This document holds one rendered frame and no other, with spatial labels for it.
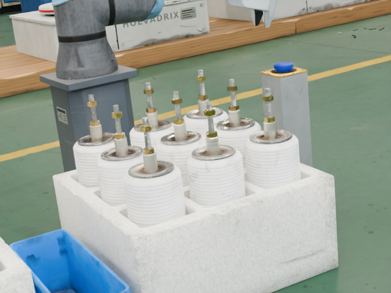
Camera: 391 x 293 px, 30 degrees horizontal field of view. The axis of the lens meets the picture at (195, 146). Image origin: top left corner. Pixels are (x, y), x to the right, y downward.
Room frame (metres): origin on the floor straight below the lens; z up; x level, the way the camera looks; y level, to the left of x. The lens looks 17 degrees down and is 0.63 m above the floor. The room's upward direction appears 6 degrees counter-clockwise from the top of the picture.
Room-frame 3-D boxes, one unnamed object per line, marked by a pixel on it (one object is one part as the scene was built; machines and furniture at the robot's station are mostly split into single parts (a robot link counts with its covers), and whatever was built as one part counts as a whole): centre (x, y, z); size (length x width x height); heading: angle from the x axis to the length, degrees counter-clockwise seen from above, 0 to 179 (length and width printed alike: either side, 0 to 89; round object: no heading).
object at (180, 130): (1.28, 0.02, 0.26); 0.02 x 0.02 x 0.03
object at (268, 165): (1.23, -0.13, 0.16); 0.10 x 0.10 x 0.18
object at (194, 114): (1.44, -0.03, 0.25); 0.08 x 0.08 x 0.01
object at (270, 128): (1.23, -0.13, 0.26); 0.02 x 0.02 x 0.03
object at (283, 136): (1.23, -0.13, 0.25); 0.08 x 0.08 x 0.01
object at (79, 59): (1.77, 0.24, 0.35); 0.15 x 0.15 x 0.10
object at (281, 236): (1.28, 0.02, 0.09); 0.39 x 0.39 x 0.18; 27
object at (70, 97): (1.77, 0.24, 0.15); 0.19 x 0.19 x 0.30; 31
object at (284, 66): (1.48, -0.20, 0.32); 0.04 x 0.04 x 0.02
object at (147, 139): (1.12, 0.08, 0.30); 0.01 x 0.01 x 0.08
